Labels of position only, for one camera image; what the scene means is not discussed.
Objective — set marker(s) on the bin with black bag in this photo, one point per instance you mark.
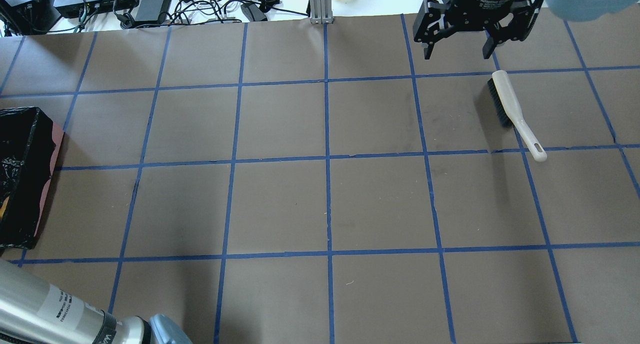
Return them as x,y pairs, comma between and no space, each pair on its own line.
29,146

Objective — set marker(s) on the white hand brush black bristles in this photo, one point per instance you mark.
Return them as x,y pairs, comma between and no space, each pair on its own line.
509,112

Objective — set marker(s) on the aluminium frame post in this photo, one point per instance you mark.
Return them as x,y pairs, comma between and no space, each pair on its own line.
321,12

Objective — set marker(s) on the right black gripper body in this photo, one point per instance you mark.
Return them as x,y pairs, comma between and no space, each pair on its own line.
483,2

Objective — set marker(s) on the black power adapter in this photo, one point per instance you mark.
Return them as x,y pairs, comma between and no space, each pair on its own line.
151,12

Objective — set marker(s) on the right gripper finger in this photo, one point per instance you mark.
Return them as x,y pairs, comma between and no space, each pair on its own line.
435,32
497,34

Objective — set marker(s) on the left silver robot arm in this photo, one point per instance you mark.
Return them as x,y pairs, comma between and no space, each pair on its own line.
33,311

